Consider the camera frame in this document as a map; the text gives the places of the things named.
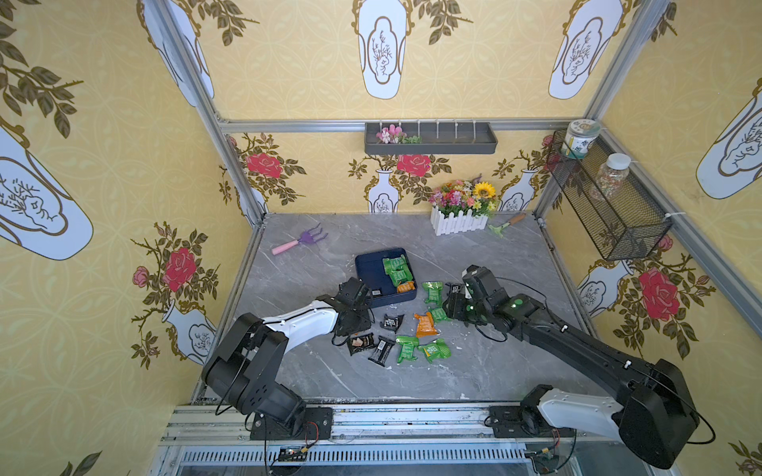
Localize black cookie packet with picture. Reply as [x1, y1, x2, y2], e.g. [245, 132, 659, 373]
[346, 332, 376, 356]

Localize small black checkered packet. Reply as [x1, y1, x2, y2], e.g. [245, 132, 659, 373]
[381, 315, 404, 333]

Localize green cookie packet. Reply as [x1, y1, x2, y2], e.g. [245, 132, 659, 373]
[428, 307, 452, 324]
[418, 338, 452, 363]
[422, 281, 444, 309]
[389, 267, 414, 287]
[395, 335, 420, 364]
[382, 255, 408, 276]

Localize dark blue storage box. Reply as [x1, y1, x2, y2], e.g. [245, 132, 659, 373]
[354, 248, 418, 309]

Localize black cookie packet barcode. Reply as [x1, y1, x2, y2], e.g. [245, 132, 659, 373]
[368, 336, 396, 367]

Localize orange cookie packet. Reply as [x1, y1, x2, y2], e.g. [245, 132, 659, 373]
[397, 281, 416, 294]
[415, 313, 440, 339]

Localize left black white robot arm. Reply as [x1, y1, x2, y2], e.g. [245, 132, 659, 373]
[202, 278, 371, 434]

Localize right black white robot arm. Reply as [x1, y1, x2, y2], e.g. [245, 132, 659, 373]
[444, 265, 702, 470]

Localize green toy garden shovel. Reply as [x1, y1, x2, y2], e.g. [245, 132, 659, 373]
[487, 212, 527, 238]

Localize white fence flower pot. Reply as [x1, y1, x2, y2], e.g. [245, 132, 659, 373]
[429, 180, 499, 236]

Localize pink purple toy rake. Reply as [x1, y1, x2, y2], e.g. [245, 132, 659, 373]
[271, 224, 329, 256]

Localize small circuit board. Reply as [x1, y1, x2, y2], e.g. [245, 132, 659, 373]
[276, 446, 309, 464]

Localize clear white lid jar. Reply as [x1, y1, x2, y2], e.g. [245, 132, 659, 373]
[591, 153, 631, 200]

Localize pink flowers in tray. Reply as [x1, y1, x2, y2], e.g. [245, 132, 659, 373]
[376, 124, 422, 144]

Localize white lid patterned jar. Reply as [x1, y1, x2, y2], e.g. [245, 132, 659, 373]
[561, 119, 601, 160]

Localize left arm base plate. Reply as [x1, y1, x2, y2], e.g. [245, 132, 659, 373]
[250, 406, 335, 443]

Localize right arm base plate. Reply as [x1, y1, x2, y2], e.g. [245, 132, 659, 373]
[483, 406, 575, 438]

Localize black wire mesh basket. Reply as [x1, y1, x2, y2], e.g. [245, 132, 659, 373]
[546, 130, 672, 261]

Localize grey wall shelf tray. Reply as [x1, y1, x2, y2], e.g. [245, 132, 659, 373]
[364, 119, 498, 156]

